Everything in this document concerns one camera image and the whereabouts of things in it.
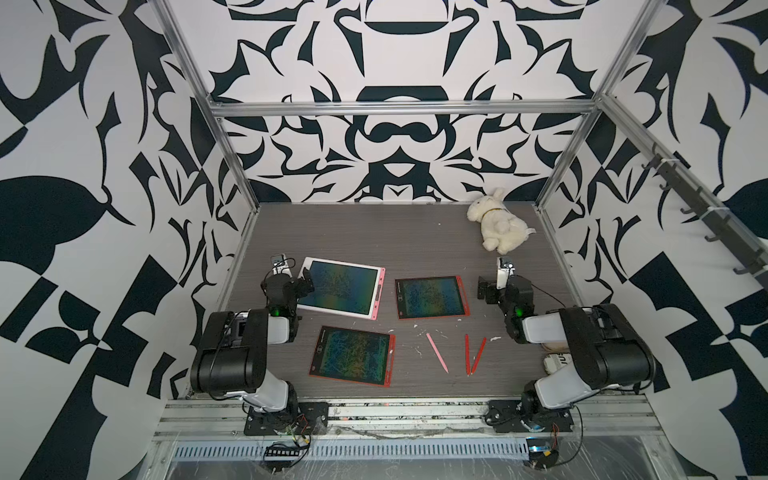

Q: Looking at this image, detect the red stylus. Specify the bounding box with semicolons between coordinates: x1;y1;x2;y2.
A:
470;337;487;375
464;334;471;376

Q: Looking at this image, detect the pink white writing tablet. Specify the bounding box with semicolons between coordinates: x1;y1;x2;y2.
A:
298;257;386;321

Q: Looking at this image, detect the pink stylus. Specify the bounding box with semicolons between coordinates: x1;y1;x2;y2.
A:
426;333;450;373

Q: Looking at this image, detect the red tablet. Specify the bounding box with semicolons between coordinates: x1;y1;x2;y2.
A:
395;276;470;320
309;326;396;387

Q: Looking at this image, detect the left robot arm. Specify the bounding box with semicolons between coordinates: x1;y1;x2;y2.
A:
190;269;314;418

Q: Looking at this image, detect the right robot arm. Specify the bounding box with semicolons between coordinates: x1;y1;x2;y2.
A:
477;276;656;421

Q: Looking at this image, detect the white plush bunny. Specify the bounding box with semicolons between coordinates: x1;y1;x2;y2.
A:
467;188;536;255

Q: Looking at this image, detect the printed white pouch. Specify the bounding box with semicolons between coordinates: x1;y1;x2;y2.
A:
543;353;572;375

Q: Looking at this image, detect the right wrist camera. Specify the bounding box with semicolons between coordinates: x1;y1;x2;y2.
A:
496;256;515;290

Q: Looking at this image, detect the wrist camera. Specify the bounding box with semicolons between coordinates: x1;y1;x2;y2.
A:
271;254;296;278
496;256;515;290

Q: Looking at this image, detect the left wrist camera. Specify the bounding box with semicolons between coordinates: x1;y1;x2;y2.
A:
271;254;296;278

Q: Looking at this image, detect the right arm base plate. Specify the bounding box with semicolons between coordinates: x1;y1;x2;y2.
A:
482;399;574;434

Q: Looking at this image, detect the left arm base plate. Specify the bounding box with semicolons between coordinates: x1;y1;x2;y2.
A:
244;402;329;436

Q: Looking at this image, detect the black wall hook rack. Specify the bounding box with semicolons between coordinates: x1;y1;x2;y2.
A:
643;144;767;289

